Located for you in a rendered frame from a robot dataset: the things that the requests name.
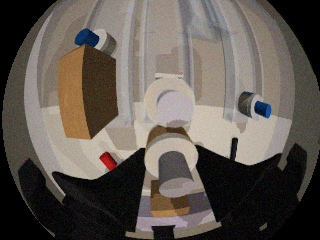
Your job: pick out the white bottle with red cap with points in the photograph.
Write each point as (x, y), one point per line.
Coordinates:
(109, 162)

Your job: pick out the brown rectangular block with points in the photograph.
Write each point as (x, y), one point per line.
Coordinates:
(163, 206)

